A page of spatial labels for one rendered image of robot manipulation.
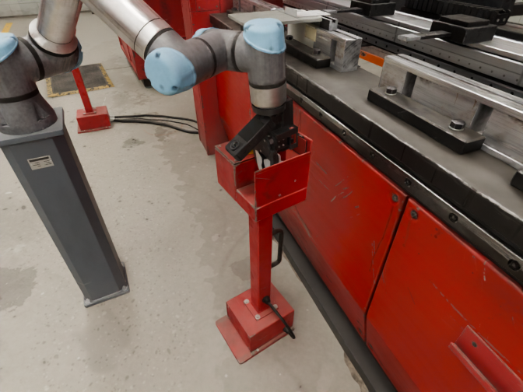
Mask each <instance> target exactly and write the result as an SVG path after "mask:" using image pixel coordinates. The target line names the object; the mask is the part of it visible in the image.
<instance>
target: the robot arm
mask: <svg viewBox="0 0 523 392"><path fill-rule="evenodd" d="M83 3H84V4H85V5H86V6H87V7H88V8H89V9H90V10H91V11H92V12H93V13H94V14H96V15H97V16H98V17H99V18H100V19H101V20H102V21H103V22H104V23H105V24H106V25H107V26H109V27H110V28H111V29H112V30H113V31H114V32H115V33H116V34H117V35H118V36H119V37H120V38H121V39H122V40H123V41H124V42H125V43H126V44H127V45H128V46H129V47H130V48H131V49H132V50H133V51H135V52H136V53H137V54H138V55H139V56H140V57H141V58H142V59H143V60H144V61H145V73H146V77H147V79H149V80H150V82H151V85H152V87H153V88H154V89H155V90H156V91H158V92H159V93H162V94H163V95H167V96H172V95H175V94H178V93H182V92H184V91H187V90H189V89H191V88H192V87H193V86H195V85H197V84H199V83H200V82H203V81H205V80H206V79H210V78H212V77H213V76H215V75H218V74H219V73H221V72H224V71H233V72H247V75H248V82H249V88H250V96H251V103H252V110H253V111H254V112H255V113H256V115H255V116H254V117H253V118H252V119H251V120H250V121H249V122H248V123H247V124H246V125H245V126H244V127H243V128H242V129H241V130H240V131H239V133H238V134H237V135H236V136H235V137H234V138H233V139H232V140H231V141H230V142H229V143H228V144H227V145H226V147H225V148H226V151H228V153H229V154H231V156H232V157H233V158H235V160H237V161H242V160H243V159H244V158H245V156H246V155H247V154H248V153H249V152H250V151H251V150H252V149H253V153H254V157H255V160H256V163H257V164H258V168H259V169H260V170H261V169H264V168H266V167H268V166H271V165H274V164H277V163H280V162H282V161H281V156H280V154H278V152H283V151H285V150H287V149H289V148H290V150H291V149H294V148H296V147H298V127H297V126H296V125H295V124H293V99H292V98H288V97H287V96H286V52H285V50H286V43H285V37H284V27H283V24H282V22H281V21H279V20H278V19H273V18H264V19H261V18H259V19H252V20H250V21H248V22H246V23H245V24H244V31H240V30H223V29H218V28H215V27H210V28H202V29H199V30H197V31H196V32H195V35H193V37H192V38H191V39H188V40H184V39H183V38H182V37H181V36H180V35H179V34H178V33H177V32H176V31H175V30H174V29H173V28H172V27H171V26H170V25H169V24H168V23H167V22H165V21H164V20H163V19H162V18H161V17H160V16H159V15H158V14H157V13H156V12H155V11H154V10H153V9H152V8H151V7H149V6H148V5H147V4H146V3H145V2H144V1H143V0H40V7H39V12H38V17H37V18H36V19H34V20H33V21H32V22H31V23H30V25H29V29H28V34H27V35H24V36H21V37H16V36H15V35H14V34H13V33H0V132H1V133H2V134H5V135H25V134H30V133H34V132H37V131H41V130H43V129H45V128H48V127H50V126H52V124H54V123H55V122H56V120H57V119H58V117H57V115H56V113H55V111H54V109H53V108H52V107H51V105H50V104H49V103H48V102H47V101H46V100H45V98H43V97H42V95H41V94H40V92H39V89H38V88H37V84H36V82H38V81H40V80H43V79H47V78H50V77H52V76H55V75H60V74H62V73H66V72H71V71H72V70H74V69H76V68H78V67H79V66H80V65H81V64H82V59H83V52H82V51H81V49H82V46H81V43H80V42H79V40H78V38H77V37H76V35H75V28H76V25H77V22H78V19H79V14H80V11H81V8H82V4H83ZM291 127H293V128H291ZM290 128H291V129H290ZM294 134H296V143H293V138H291V135H294ZM291 143H293V144H292V145H291Z"/></svg>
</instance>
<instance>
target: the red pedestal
mask: <svg viewBox="0 0 523 392"><path fill-rule="evenodd" d="M72 74H73V76H74V79H75V83H76V85H77V88H78V91H79V94H80V96H81V99H82V103H83V105H84V107H85V109H79V110H77V112H76V120H77V122H78V129H77V133H78V134H81V133H86V132H91V131H99V130H104V129H109V128H111V121H110V117H109V113H108V110H107V106H101V107H92V105H91V102H90V98H89V96H88V93H87V91H86V87H85V84H84V81H83V79H82V75H81V72H80V70H79V67H78V68H76V69H74V70H72Z"/></svg>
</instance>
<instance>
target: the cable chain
mask: <svg viewBox="0 0 523 392"><path fill-rule="evenodd" d="M405 7H410V8H414V9H418V10H423V11H427V12H432V13H436V14H439V15H442V16H448V15H457V14H463V15H467V16H474V17H478V18H482V19H488V20H490V24H493V25H497V26H503V25H504V24H506V23H507V21H508V18H509V16H510V14H511V11H510V10H506V11H504V10H503V9H497V8H490V7H489V6H485V7H484V5H477V4H472V3H466V2H460V1H457V2H456V1H455V0H405Z"/></svg>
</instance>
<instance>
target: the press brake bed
mask: <svg viewBox="0 0 523 392"><path fill-rule="evenodd" d="M216 87H217V96H218V105H219V115H220V117H221V120H222V122H223V126H224V129H225V132H226V136H227V137H228V140H229V141H231V140H232V139H233V138H234V137H235V136H236V135H237V134H238V133H239V131H240V130H241V129H242V128H243V127H244V126H245V125H246V124H247V123H248V122H249V121H250V120H251V119H252V118H253V117H254V116H255V115H256V113H255V112H254V111H253V110H252V103H251V96H250V88H249V82H248V75H247V72H233V71H224V72H221V73H219V74H218V75H216ZM286 96H287V97H288V98H292V99H293V124H295V125H296V126H297V127H298V131H299V132H300V133H302V134H303V135H306V136H307V137H308V138H310V139H312V140H313V142H312V144H311V161H310V168H309V176H308V183H307V196H306V200H305V201H302V202H300V203H298V204H296V205H293V206H291V207H289V208H286V209H284V210H282V211H281V212H277V213H276V214H274V215H272V230H274V229H277V228H280V229H282V230H283V232H284V235H283V252H284V254H285V255H286V257H287V258H288V260H289V261H290V263H291V264H292V266H293V269H294V270H295V272H296V273H297V275H298V276H299V278H300V280H301V281H302V283H303V284H304V287H305V288H306V290H307V291H308V293H309V294H310V296H311V298H312V299H313V301H314V303H315V305H316V306H317V308H318V309H319V311H320V312H321V315H322V316H323V317H324V319H325V321H326V322H327V324H328V326H329V327H330V329H331V330H332V333H333V334H334V335H335V337H336V339H337V340H338V342H339V344H340V345H341V347H342V349H343V350H344V352H345V353H346V355H347V356H348V358H349V360H350V362H351V363H352V364H353V366H354V368H355V369H356V371H357V372H358V373H359V375H360V377H361V378H362V380H363V382H364V383H365V385H366V387H367V389H368V390H369V392H487V391H486V390H485V388H484V387H483V386H482V385H481V384H480V382H479V381H478V380H477V379H476V378H475V377H474V376H473V375H472V374H471V373H470V372H469V370H468V369H467V368H466V367H465V365H464V364H463V363H462V362H461V361H460V360H459V358H458V357H457V356H456V355H455V354H454V353H453V351H452V350H450V349H449V347H448V346H449V344H450V343H451V342H452V343H453V344H454V343H455V342H456V340H457V339H458V337H459V336H460V335H461V333H462V332H463V331H464V329H465V328H466V326H467V325H469V326H470V327H471V329H473V330H474V332H476V333H477V334H478V336H480V337H481V338H482V339H483V340H484V341H485V343H487V344H488V345H489V346H490V347H491V348H492V349H493V350H494V351H495V353H496V354H497V355H498V356H499V357H500V358H501V359H502V360H503V361H504V362H505V363H506V364H507V365H508V366H509V367H510V368H511V369H512V370H513V371H514V372H515V373H516V374H517V375H518V376H519V377H520V378H521V380H522V381H523V250H521V249H520V248H519V247H517V246H515V245H514V244H513V243H512V242H511V241H509V240H507V239H506V238H505V237H503V236H502V235H500V234H499V233H498V232H497V231H495V230H494V229H492V228H491V227H490V226H488V225H487V224H486V223H484V222H483V221H482V220H480V219H478V218H477V217H476V216H474V215H473V214H472V213H471V212H469V211H468V210H466V209H465V208H463V207H462V206H461V205H460V204H458V203H457V202H456V201H454V200H453V199H451V198H449V197H448V196H447V195H446V194H445V193H443V192H442V191H440V190H439V189H437V188H436V187H435V186H433V185H432V184H431V183H429V182H428V181H427V180H425V179H424V178H422V177H421V176H420V175H419V174H417V173H416V172H414V171H413V170H411V169H410V168H408V167H407V166H406V165H405V164H404V163H402V162H400V161H399V160H398V159H396V158H395V157H394V156H393V155H391V154H390V153H388V152H387V151H385V150H384V149H383V148H381V147H380V146H379V145H377V144H376V143H375V142H373V141H371V140H370V139H369V138H368V137H367V136H365V135H364V134H362V133H361V132H359V131H358V130H356V129H355V128H354V127H353V126H351V125H350V124H348V123H347V122H346V121H344V120H343V119H342V118H340V117H339V116H338V115H336V114H335V113H333V112H332V111H330V110H329V109H328V108H327V107H325V106H324V105H322V104H321V103H319V102H318V101H317V100H316V99H315V98H313V97H312V96H310V95H309V94H307V93H306V92H304V91H303V90H302V89H301V88H299V87H298V86H296V85H295V84H293V83H292V82H291V81H290V80H288V79H287V78H286Z"/></svg>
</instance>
